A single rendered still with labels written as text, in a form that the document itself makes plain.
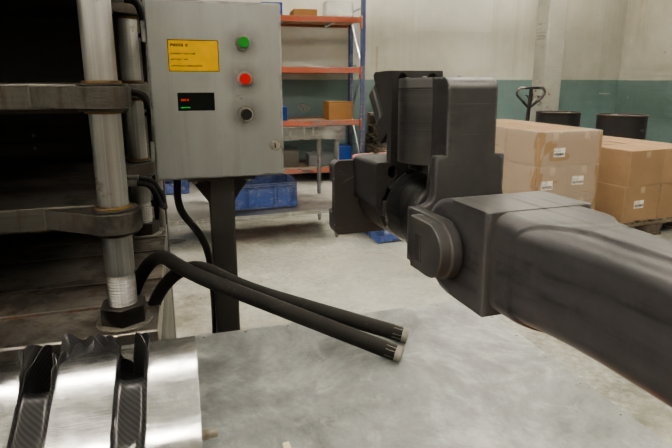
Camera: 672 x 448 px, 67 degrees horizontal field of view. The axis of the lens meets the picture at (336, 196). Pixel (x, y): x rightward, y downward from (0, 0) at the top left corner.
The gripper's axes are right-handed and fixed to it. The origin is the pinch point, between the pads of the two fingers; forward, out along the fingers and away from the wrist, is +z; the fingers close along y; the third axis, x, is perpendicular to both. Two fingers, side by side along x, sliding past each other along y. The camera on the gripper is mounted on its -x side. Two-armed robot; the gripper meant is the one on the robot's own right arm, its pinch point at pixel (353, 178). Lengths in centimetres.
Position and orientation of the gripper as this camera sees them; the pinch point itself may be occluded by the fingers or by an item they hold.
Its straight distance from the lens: 54.0
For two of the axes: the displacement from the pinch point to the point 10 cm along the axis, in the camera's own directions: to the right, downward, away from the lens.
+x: 0.1, 9.8, 2.0
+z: -3.1, -1.8, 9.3
